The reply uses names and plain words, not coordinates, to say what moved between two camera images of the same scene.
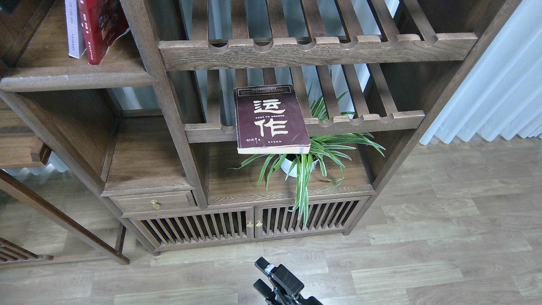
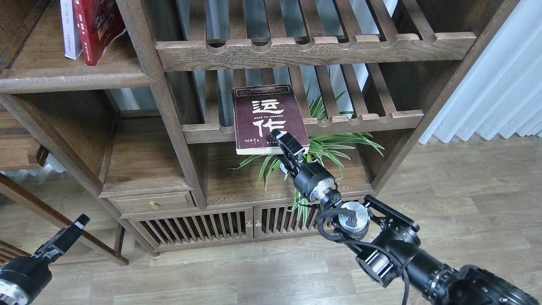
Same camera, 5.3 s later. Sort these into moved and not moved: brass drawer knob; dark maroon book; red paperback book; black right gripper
Moved: black right gripper
Not moved: brass drawer knob; dark maroon book; red paperback book
